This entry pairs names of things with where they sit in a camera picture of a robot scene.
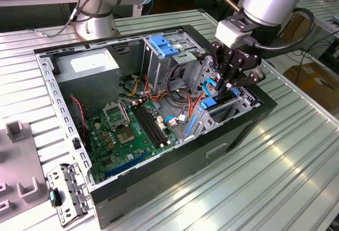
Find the black latch with teal button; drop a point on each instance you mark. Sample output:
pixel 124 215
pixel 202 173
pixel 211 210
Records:
pixel 56 199

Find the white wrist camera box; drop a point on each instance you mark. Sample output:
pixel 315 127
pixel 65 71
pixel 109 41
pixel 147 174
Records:
pixel 227 33

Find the black open PC case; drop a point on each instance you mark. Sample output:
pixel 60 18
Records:
pixel 159 178

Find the slatted metal side table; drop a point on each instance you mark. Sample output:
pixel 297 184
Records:
pixel 325 8

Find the green motherboard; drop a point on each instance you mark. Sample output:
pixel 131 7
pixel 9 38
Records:
pixel 137 150

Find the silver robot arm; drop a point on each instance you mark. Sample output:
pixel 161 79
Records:
pixel 270 0

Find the brown cardboard box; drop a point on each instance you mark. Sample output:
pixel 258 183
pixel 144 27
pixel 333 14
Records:
pixel 312 82

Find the blue expansion slot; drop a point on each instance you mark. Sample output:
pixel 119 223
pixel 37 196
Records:
pixel 124 165

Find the grey power supply unit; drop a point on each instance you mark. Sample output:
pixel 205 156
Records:
pixel 87 88

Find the grey parts rack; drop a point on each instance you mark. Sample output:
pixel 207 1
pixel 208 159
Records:
pixel 18 156

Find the CPU socket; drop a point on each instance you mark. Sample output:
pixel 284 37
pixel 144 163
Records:
pixel 124 137

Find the grey optical drive cage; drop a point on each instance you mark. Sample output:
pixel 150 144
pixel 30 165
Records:
pixel 156 69

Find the blue drive cage latch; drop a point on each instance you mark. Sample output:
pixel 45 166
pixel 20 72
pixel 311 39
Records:
pixel 164 46

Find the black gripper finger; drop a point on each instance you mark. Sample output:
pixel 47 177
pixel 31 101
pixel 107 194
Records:
pixel 251 79
pixel 217 56

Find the grey metal slot bracket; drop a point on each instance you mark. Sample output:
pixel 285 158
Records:
pixel 76 186

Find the hard disk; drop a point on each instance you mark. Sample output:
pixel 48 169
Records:
pixel 208 103

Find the black case fan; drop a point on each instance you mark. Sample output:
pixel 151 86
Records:
pixel 76 119

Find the black RAM slot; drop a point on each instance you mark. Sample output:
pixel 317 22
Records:
pixel 155 125
pixel 143 125
pixel 151 125
pixel 147 125

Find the grey metal disk bay cage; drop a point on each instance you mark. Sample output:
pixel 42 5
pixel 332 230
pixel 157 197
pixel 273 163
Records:
pixel 243 102

